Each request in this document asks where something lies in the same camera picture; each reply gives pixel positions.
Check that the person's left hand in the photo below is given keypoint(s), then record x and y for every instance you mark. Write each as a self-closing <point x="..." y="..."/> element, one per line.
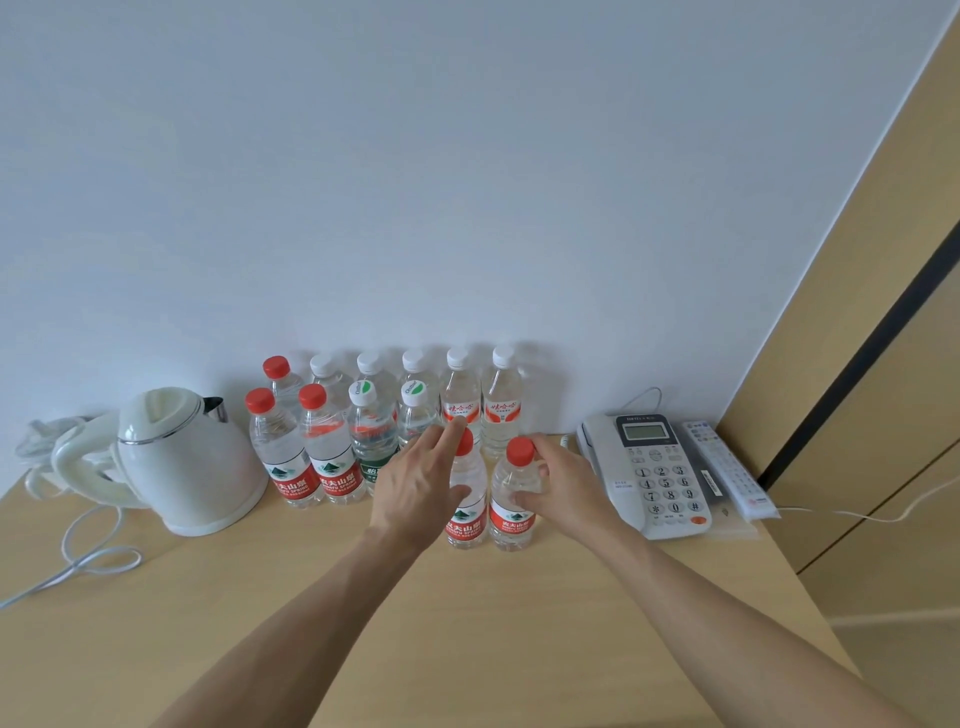
<point x="412" y="495"/>

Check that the person's right hand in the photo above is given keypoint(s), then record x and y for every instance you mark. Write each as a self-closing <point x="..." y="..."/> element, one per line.
<point x="585" y="502"/>

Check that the red cap water bottle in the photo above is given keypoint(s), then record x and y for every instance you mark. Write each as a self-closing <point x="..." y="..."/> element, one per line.
<point x="281" y="450"/>
<point x="520" y="450"/>
<point x="466" y="525"/>
<point x="276" y="367"/>
<point x="330" y="450"/>

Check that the green label water bottle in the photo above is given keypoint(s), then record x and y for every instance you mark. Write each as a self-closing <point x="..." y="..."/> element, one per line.
<point x="371" y="435"/>
<point x="415" y="412"/>

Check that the white cap water bottle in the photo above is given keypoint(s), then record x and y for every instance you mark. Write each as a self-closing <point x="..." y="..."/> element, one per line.
<point x="459" y="397"/>
<point x="413" y="361"/>
<point x="322" y="365"/>
<point x="368" y="362"/>
<point x="501" y="405"/>

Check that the person's left forearm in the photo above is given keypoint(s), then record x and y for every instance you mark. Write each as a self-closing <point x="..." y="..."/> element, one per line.
<point x="300" y="637"/>

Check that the person's right forearm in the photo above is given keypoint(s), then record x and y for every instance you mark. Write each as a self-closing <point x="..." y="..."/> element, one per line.
<point x="750" y="645"/>

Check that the white telephone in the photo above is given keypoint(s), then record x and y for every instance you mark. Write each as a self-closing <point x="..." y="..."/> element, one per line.
<point x="622" y="480"/>

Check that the wooden table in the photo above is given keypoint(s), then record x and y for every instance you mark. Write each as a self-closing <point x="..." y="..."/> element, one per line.
<point x="525" y="622"/>

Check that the bagged remote control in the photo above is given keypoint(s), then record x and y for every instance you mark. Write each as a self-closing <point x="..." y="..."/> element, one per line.
<point x="731" y="469"/>

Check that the white electric kettle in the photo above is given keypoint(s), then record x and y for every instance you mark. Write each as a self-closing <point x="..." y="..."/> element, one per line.
<point x="195" y="472"/>

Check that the white lidded mug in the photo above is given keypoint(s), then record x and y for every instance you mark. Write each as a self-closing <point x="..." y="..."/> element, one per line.
<point x="34" y="442"/>

